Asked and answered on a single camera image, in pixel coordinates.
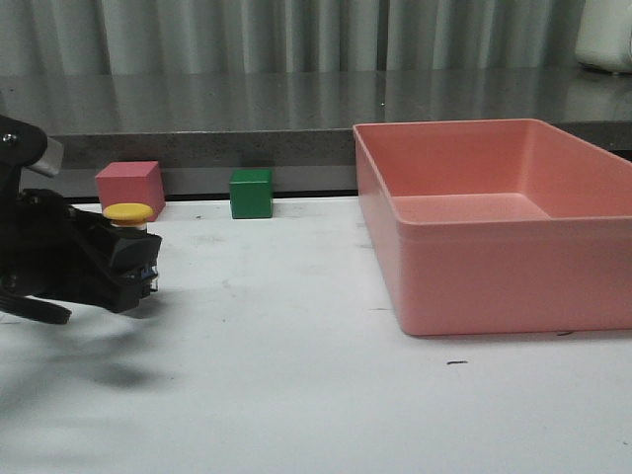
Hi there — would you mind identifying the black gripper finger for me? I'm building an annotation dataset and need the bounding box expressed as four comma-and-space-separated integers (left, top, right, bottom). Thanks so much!
71, 207, 162, 313

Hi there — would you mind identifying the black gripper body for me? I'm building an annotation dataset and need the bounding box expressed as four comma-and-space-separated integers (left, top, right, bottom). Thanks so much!
1, 190, 107, 302

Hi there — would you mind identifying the yellow push button switch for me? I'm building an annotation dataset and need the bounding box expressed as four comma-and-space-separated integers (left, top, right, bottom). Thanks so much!
103, 203, 162, 297

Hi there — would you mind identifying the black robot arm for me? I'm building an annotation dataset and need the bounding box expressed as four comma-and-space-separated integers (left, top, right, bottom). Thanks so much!
1, 117, 162, 325

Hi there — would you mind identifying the pink cube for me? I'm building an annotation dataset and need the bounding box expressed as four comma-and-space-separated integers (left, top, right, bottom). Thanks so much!
96, 161, 166, 222

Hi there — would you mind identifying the green cube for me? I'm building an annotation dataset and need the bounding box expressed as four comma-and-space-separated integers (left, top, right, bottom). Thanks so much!
229, 169, 274, 219

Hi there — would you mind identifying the pink plastic bin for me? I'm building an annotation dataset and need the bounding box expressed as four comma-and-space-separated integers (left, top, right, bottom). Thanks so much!
354, 118, 631, 336

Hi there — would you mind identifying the white appliance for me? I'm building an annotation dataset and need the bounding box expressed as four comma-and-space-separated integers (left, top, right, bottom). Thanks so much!
575, 0, 631, 74

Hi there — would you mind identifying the black flat cable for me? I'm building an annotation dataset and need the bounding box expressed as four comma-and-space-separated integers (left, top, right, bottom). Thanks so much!
0, 288, 73, 326

